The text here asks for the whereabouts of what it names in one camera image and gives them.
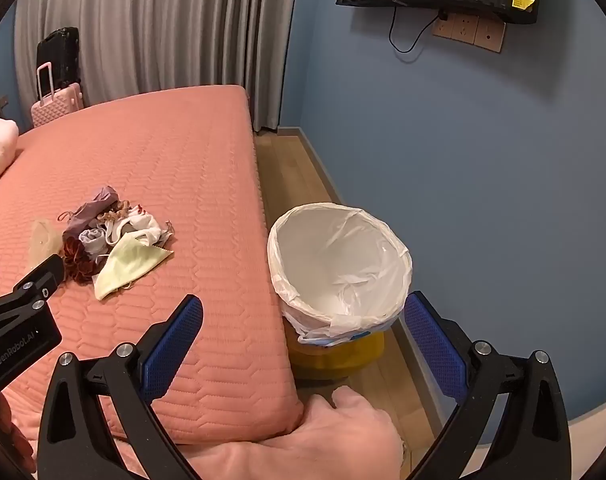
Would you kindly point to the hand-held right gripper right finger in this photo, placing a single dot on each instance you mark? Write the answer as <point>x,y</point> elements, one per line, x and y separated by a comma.
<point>435,345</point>

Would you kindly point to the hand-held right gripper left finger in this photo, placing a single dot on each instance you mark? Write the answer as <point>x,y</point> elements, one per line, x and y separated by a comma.
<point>175,345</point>

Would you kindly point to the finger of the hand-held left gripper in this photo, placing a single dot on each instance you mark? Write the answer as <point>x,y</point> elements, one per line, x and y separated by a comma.
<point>45,275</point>

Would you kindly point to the dark red scrunchie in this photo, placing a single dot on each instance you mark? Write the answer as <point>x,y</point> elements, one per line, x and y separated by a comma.
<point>78,260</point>

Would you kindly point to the grey cloth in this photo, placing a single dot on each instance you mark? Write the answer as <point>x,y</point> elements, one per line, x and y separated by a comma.
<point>93,241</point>

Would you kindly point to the yellow-green face mask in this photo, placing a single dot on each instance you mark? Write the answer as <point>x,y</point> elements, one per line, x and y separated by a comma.
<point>128,262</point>

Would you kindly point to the yellow waste bin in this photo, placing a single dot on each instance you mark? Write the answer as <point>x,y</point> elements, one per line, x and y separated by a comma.
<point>343,357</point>

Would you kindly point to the white face mask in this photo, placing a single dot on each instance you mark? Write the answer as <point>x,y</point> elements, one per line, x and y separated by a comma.
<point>143,225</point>

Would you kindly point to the person's left hand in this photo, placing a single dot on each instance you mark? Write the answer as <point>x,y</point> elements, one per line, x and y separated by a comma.
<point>3,432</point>

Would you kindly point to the pink suitcase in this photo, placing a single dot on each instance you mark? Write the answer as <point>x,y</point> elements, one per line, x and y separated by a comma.
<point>63,102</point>

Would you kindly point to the bed with pink quilted cover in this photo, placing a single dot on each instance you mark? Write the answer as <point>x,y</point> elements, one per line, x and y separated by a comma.
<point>183,160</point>

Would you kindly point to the black suitcase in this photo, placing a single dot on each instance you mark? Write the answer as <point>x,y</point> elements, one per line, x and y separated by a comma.
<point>63,55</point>

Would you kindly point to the grey curtain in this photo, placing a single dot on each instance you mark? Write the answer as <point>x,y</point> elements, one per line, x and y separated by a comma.
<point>158,25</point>

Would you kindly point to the beige wall socket panel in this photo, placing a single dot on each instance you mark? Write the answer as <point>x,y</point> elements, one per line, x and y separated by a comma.
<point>475,30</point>

